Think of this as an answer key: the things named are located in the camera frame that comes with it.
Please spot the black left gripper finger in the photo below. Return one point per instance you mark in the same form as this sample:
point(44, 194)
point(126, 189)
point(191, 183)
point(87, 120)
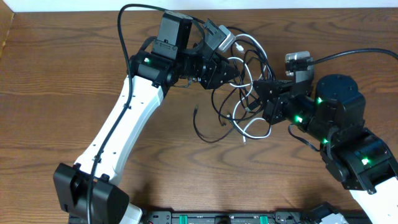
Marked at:
point(223, 65)
point(224, 76)

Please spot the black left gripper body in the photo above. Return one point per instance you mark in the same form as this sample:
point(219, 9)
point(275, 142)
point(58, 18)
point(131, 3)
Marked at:
point(209, 73)

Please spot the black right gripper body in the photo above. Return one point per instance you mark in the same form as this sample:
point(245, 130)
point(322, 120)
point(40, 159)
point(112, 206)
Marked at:
point(282, 108)

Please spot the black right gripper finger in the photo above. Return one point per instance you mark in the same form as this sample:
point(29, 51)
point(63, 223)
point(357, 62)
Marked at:
point(267, 90)
point(283, 84)

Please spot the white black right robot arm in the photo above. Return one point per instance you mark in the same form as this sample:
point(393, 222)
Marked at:
point(332, 112)

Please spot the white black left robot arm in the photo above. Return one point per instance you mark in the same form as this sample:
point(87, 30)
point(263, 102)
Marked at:
point(184, 48)

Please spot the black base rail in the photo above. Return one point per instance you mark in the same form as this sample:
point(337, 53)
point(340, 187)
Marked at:
point(323, 213)

